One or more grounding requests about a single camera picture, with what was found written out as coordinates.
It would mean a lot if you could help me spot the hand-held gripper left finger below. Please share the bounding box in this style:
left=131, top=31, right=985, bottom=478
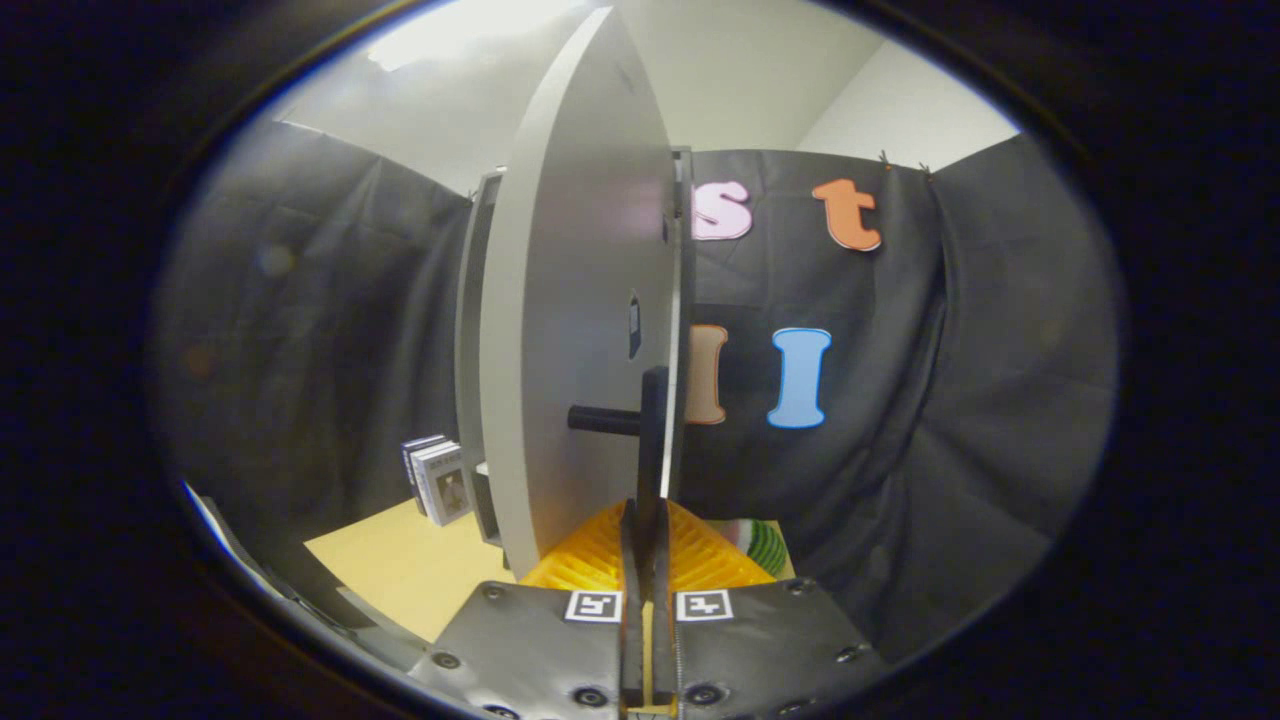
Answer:
left=408, top=500, right=649, bottom=720

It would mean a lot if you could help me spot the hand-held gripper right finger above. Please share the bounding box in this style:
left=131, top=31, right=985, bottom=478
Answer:
left=650, top=498, right=891, bottom=720

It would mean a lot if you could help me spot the black door handle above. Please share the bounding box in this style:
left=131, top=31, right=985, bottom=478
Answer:
left=567, top=366, right=671, bottom=531

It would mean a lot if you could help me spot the white shoe cabinet door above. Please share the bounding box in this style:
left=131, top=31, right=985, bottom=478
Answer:
left=478, top=8, right=683, bottom=581

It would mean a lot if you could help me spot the grey shoe cabinet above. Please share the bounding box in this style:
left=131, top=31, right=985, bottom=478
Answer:
left=455, top=145, right=696, bottom=547

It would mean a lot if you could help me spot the green striped object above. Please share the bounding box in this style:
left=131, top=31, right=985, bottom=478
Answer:
left=735, top=518, right=789, bottom=578

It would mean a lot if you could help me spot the grey cover book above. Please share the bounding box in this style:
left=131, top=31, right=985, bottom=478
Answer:
left=412, top=442, right=473, bottom=527

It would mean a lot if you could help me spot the blue cover book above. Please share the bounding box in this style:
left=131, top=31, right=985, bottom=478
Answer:
left=402, top=434, right=447, bottom=516

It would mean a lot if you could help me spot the black backdrop cloth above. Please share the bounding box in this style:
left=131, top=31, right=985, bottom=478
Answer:
left=150, top=118, right=1121, bottom=666

